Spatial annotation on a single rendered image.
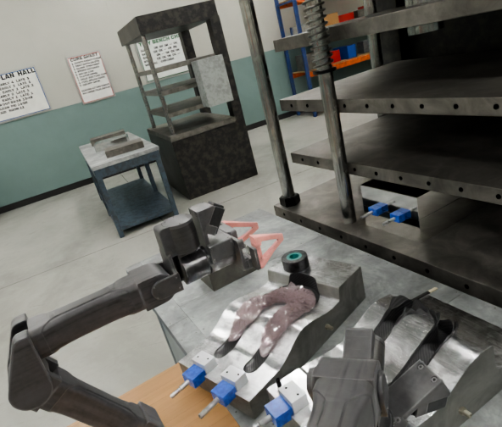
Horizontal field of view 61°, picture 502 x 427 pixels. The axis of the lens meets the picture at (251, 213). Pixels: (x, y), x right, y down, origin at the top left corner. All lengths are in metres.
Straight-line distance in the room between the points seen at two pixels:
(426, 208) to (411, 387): 1.02
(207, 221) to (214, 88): 4.15
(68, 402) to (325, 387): 0.50
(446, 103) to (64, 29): 6.85
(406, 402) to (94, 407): 0.53
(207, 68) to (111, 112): 3.16
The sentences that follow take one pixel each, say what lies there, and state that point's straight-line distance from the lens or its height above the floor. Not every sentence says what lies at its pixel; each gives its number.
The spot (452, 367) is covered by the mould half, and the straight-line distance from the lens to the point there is 0.94.
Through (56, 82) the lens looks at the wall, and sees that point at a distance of 7.66.
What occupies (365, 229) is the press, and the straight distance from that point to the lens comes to 1.75.
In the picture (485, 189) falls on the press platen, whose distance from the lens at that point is 1.38.
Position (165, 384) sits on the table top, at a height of 0.80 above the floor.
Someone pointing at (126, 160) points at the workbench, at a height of 0.76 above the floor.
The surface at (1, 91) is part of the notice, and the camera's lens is 7.65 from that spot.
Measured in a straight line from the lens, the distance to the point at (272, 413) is 0.92.
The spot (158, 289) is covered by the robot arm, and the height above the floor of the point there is 1.21.
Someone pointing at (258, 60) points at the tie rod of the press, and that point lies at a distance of 1.97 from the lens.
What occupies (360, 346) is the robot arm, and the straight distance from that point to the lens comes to 0.60.
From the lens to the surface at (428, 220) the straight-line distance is 1.61.
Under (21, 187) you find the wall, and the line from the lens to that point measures 7.81.
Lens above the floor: 1.57
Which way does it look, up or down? 21 degrees down
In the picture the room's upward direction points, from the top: 15 degrees counter-clockwise
